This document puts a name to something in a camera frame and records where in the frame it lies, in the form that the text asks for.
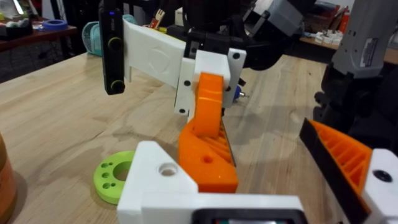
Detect white orange left gripper right finger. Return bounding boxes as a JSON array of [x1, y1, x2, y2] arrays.
[[299, 118, 398, 224]]

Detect bare white left gripper left finger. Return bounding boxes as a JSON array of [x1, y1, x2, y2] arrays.
[[117, 141, 200, 224]]

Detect orange ribbed wedge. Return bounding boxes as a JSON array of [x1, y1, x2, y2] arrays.
[[178, 119, 239, 194]]

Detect green disc with holes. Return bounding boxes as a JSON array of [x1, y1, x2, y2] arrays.
[[93, 150, 136, 205]]

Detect black upright wrist plate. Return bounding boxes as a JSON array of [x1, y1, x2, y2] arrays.
[[98, 0, 126, 96]]

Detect heap of white small parts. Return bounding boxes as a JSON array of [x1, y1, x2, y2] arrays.
[[313, 29, 343, 45]]

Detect teal soft bag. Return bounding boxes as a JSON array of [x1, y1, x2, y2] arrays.
[[81, 14, 137, 57]]

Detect orange bottle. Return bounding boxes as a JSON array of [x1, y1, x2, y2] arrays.
[[338, 6, 351, 34]]

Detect orange brown tub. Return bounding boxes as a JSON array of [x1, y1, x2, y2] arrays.
[[0, 132, 18, 224]]

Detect blue tape roll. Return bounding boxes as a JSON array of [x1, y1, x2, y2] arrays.
[[41, 19, 69, 32]]

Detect brown side table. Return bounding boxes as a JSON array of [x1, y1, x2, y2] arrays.
[[0, 24, 78, 54]]

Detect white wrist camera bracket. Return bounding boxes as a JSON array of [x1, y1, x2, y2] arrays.
[[123, 17, 187, 90]]

